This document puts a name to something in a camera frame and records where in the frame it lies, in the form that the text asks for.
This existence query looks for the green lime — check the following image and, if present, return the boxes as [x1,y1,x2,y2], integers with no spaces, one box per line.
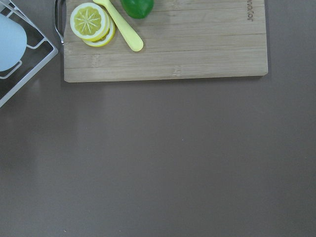
[120,0,154,19]

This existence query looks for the white wire cup rack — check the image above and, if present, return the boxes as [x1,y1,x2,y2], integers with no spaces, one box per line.
[0,0,58,106]

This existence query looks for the wooden cutting board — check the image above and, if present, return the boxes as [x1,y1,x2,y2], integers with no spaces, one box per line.
[64,0,268,82]

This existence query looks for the lemon slice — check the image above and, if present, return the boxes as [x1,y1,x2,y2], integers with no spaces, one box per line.
[70,2,110,41]
[82,18,116,47]

